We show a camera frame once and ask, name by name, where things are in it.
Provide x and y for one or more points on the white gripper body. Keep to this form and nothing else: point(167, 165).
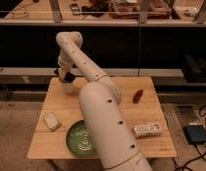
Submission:
point(61, 71)

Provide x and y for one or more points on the black eraser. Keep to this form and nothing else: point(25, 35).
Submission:
point(69, 77)

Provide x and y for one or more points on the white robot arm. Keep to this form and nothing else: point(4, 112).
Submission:
point(99, 102)

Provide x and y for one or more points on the white ceramic cup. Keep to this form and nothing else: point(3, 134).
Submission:
point(67, 87)

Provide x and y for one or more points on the wooden table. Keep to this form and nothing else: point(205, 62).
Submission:
point(47, 144)

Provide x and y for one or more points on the white sponge block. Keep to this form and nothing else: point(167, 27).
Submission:
point(51, 121)

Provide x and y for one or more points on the black device on shelf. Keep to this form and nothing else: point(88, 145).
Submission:
point(75, 9)

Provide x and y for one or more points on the green plate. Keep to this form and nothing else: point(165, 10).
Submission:
point(79, 141)

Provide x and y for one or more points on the red chili pepper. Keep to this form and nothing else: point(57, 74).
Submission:
point(137, 96)

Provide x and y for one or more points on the red tray on shelf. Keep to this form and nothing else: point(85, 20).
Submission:
point(131, 9)

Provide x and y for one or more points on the clear plastic bottle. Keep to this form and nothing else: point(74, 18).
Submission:
point(150, 129)

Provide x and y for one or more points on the black foot pedal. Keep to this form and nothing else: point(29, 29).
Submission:
point(195, 134)

